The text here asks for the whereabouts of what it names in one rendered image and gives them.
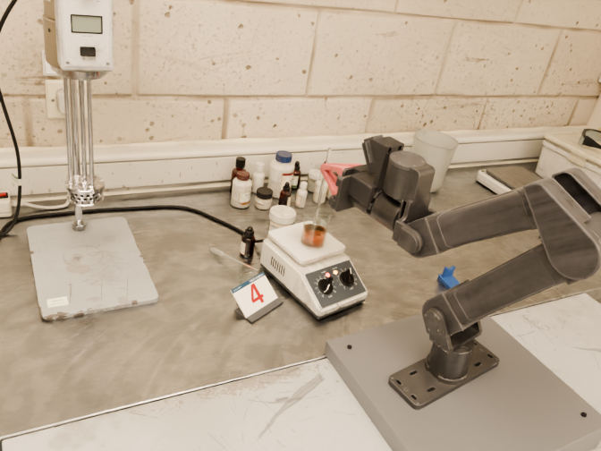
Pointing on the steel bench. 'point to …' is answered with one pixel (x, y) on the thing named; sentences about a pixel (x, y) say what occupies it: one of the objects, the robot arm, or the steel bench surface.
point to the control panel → (334, 284)
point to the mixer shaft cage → (80, 184)
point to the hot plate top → (288, 237)
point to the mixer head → (79, 38)
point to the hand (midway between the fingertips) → (325, 168)
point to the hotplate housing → (290, 274)
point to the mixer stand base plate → (88, 268)
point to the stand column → (75, 148)
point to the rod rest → (448, 277)
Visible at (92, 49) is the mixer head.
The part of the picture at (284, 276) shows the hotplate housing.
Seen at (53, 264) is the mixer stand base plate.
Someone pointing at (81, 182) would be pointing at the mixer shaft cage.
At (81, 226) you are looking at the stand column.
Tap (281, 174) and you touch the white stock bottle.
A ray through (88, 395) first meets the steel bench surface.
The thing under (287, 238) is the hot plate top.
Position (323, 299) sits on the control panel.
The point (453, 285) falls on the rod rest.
